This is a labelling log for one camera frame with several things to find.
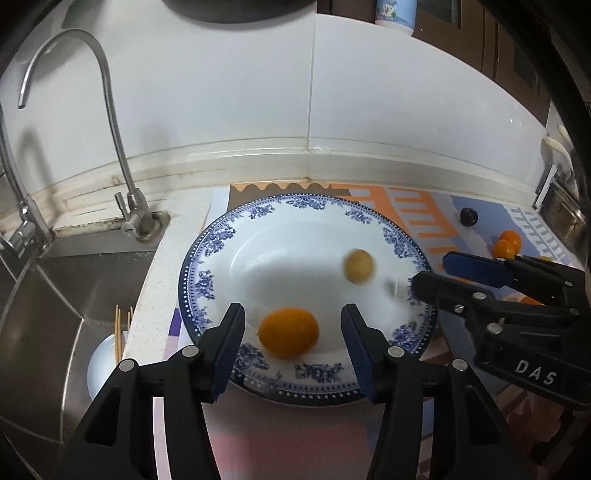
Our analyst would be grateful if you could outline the round orange tangerine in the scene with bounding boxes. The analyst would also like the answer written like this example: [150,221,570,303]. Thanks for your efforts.
[520,296,542,306]

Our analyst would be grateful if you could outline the small yellow-brown fruit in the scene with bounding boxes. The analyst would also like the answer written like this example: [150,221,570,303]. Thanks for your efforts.
[344,249,376,285]

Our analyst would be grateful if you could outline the oval orange kumquat fruit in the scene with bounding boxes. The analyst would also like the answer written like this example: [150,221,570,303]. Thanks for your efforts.
[257,308,320,359]

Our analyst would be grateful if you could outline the large chrome kitchen faucet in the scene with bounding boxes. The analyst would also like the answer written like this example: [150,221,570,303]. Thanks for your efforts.
[0,112,54,258]

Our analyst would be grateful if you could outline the small orange front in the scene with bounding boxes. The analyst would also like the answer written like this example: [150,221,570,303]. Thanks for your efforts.
[492,239,516,259]

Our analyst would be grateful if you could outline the small orange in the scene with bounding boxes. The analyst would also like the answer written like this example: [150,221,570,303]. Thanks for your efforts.
[492,239,516,259]
[499,230,522,254]

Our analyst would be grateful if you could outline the small orange back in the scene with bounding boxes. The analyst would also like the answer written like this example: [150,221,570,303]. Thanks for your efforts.
[499,230,522,254]

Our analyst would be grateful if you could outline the dark plum far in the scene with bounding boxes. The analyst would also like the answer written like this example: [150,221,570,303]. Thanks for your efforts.
[459,207,479,227]

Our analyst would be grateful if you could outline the white bowl in sink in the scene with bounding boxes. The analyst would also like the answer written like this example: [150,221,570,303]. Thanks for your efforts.
[86,334,116,400]

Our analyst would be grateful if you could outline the metal dish rack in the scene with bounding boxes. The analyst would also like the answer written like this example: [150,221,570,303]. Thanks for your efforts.
[533,164,582,214]

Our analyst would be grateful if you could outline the wooden chopsticks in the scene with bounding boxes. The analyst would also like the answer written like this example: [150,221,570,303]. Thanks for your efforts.
[114,305,134,364]

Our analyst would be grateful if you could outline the stainless steel sink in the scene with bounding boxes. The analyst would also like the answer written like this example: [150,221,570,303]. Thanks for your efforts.
[1,230,160,478]

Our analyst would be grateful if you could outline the blue white patterned plate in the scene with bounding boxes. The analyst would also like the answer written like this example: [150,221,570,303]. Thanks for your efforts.
[177,193,437,407]

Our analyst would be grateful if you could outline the thin chrome water tap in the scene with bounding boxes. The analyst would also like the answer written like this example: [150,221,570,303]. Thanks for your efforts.
[16,28,156,240]

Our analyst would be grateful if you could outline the white pump soap bottle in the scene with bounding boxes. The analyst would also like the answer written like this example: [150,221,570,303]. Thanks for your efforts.
[375,0,417,29]

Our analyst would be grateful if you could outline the black frying pan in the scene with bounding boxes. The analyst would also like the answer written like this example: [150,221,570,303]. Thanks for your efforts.
[163,0,314,24]

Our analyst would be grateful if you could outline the cream handled pan lower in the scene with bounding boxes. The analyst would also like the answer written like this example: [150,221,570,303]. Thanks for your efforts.
[543,135,573,170]

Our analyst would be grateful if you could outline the cream handled pan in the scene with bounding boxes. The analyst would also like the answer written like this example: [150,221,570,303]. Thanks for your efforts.
[543,135,573,170]
[557,124,574,153]

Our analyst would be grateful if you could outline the cream handled pan upper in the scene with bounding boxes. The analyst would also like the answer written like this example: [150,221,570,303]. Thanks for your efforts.
[557,124,574,153]

